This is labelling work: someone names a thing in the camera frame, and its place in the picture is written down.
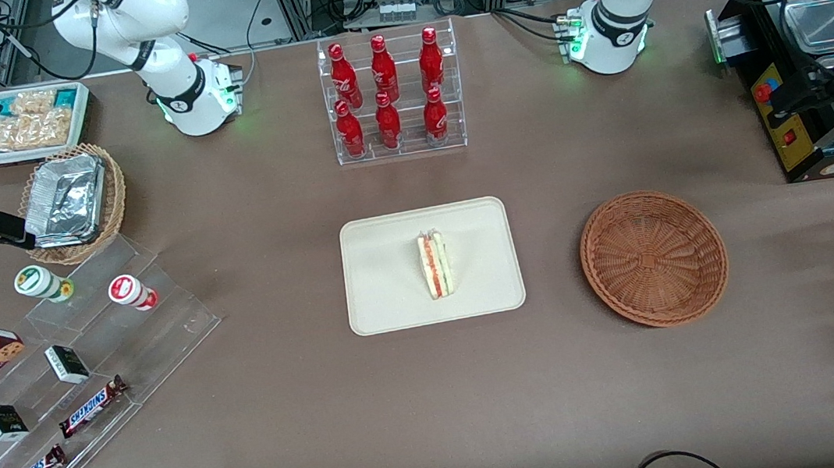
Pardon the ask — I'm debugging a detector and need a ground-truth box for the triangular sandwich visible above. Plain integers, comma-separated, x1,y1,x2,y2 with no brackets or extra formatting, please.
415,228,457,302

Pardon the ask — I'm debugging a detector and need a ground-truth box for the aluminium foil tray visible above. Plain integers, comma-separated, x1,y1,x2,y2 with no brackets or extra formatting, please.
18,151,114,252

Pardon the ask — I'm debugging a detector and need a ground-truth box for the light wicker basket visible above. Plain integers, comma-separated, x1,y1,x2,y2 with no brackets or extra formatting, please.
12,139,134,270

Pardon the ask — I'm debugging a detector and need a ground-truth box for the round brown wicker basket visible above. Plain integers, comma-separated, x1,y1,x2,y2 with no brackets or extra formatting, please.
574,183,736,337

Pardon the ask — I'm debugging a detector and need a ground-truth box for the beige plastic tray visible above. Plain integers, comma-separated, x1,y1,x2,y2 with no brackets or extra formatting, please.
336,193,529,338

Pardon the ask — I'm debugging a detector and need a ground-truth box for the red round knob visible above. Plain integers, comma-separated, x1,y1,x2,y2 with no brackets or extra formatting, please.
752,80,781,107

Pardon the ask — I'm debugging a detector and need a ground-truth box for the steel warmer pan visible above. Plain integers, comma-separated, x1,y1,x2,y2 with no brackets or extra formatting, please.
774,0,834,60

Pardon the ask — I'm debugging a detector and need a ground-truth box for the green lidded cup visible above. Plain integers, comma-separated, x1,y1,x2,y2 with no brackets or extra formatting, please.
12,261,76,309

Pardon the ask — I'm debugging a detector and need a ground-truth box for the large clear bag of nuts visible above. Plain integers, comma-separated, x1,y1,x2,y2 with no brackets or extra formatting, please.
0,106,76,154

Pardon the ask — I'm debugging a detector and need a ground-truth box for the red lidded cup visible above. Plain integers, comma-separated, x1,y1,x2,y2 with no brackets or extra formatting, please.
106,271,160,315

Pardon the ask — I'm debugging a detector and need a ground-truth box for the small black box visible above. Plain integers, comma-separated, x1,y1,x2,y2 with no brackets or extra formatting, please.
44,342,92,388
0,401,31,444

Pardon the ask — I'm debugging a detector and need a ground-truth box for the clear acrylic stepped display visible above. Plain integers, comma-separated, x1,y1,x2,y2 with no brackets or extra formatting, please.
0,225,240,468

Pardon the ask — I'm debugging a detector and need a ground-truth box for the red cola bottle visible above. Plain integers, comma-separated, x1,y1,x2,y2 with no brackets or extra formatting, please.
421,86,452,148
327,41,365,112
334,98,368,159
368,34,401,105
373,90,405,151
416,25,448,95

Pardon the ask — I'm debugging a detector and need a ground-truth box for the clear acrylic bottle rack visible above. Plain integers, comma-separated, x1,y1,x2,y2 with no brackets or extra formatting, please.
314,18,470,168

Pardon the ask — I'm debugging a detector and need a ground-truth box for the silver metal bracket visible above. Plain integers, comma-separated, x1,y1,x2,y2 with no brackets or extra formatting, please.
704,3,756,69

